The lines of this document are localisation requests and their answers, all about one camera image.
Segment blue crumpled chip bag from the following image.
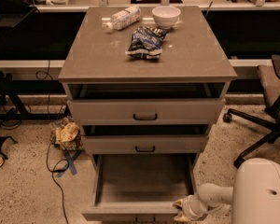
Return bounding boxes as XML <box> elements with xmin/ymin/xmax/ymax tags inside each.
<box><xmin>126</xmin><ymin>26</ymin><xmax>168</xmax><ymax>60</ymax></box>

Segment black office chair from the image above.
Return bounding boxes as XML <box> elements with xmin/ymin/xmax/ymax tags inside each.
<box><xmin>223</xmin><ymin>55</ymin><xmax>280</xmax><ymax>168</ymax></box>

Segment colourful snack bag on floor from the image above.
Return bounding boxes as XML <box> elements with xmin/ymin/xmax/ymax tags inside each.
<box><xmin>49</xmin><ymin>117</ymin><xmax>84</xmax><ymax>151</ymax></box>

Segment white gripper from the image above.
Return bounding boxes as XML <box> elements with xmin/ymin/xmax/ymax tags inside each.
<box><xmin>173</xmin><ymin>195</ymin><xmax>208</xmax><ymax>223</ymax></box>

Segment white bowl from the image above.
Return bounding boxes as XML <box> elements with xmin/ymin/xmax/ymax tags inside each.
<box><xmin>152</xmin><ymin>6</ymin><xmax>181</xmax><ymax>29</ymax></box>

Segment grey top drawer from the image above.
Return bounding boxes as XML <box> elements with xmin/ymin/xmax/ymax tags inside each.
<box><xmin>67</xmin><ymin>98</ymin><xmax>225</xmax><ymax>125</ymax></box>

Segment grey bottom drawer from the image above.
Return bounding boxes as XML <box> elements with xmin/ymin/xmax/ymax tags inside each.
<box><xmin>82</xmin><ymin>154</ymin><xmax>195</xmax><ymax>222</ymax></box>

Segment grey drawer cabinet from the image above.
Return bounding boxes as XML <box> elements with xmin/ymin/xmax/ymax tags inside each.
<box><xmin>57</xmin><ymin>5</ymin><xmax>238</xmax><ymax>173</ymax></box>

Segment black tripod stand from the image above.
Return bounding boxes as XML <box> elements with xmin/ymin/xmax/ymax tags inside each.
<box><xmin>0</xmin><ymin>136</ymin><xmax>17</xmax><ymax>160</ymax></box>

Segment black desk frame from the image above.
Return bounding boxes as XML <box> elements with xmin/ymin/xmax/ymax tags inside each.
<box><xmin>0</xmin><ymin>70</ymin><xmax>70</xmax><ymax>120</ymax></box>

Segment black floor cable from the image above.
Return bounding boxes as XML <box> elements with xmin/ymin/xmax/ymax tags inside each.
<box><xmin>35</xmin><ymin>59</ymin><xmax>70</xmax><ymax>224</ymax></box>

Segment grey drawer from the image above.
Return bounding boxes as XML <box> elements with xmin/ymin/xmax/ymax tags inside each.
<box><xmin>67</xmin><ymin>98</ymin><xmax>225</xmax><ymax>125</ymax></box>
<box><xmin>82</xmin><ymin>135</ymin><xmax>208</xmax><ymax>154</ymax></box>
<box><xmin>82</xmin><ymin>154</ymin><xmax>195</xmax><ymax>222</ymax></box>

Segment blue tape cross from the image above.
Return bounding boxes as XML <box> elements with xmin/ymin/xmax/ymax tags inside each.
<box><xmin>56</xmin><ymin>150</ymin><xmax>82</xmax><ymax>177</ymax></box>

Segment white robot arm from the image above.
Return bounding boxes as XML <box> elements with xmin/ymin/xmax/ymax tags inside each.
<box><xmin>174</xmin><ymin>158</ymin><xmax>280</xmax><ymax>224</ymax></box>

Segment clear plastic water bottle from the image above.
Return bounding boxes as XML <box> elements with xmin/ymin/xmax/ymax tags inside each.
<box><xmin>103</xmin><ymin>7</ymin><xmax>141</xmax><ymax>32</ymax></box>

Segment grey middle drawer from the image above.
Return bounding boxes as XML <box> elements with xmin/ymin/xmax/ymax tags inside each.
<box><xmin>82</xmin><ymin>135</ymin><xmax>208</xmax><ymax>154</ymax></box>

